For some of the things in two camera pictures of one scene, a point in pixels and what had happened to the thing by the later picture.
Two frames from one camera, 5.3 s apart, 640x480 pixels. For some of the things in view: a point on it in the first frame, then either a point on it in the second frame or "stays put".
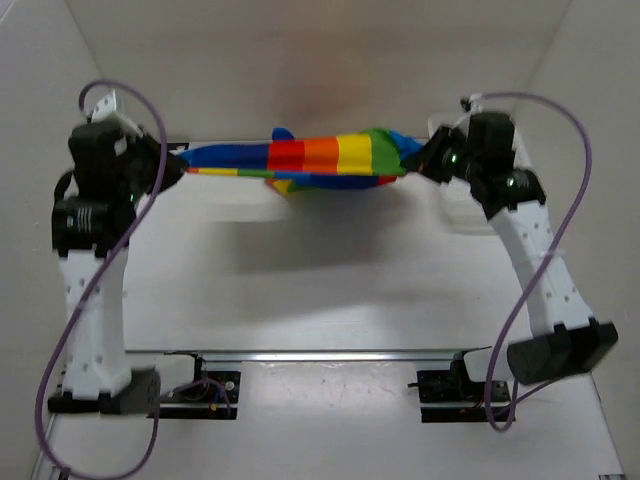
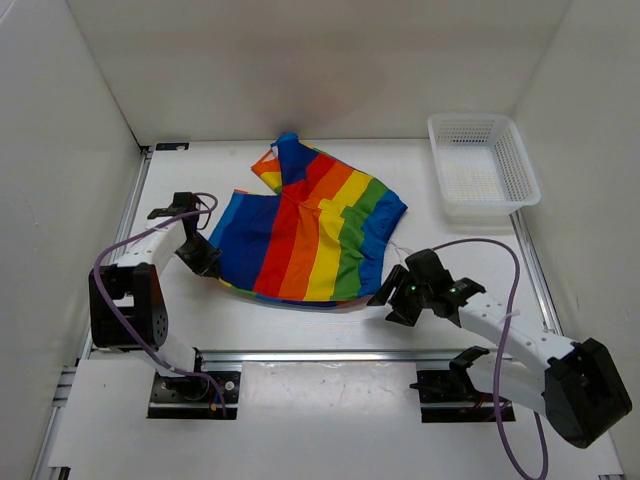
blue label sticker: [177, 147] stays put
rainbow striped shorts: [313, 164] -> [320, 238]
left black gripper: [140, 139] -> [211, 260]
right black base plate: [448, 395] stays put
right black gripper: [425, 160] -> [402, 314]
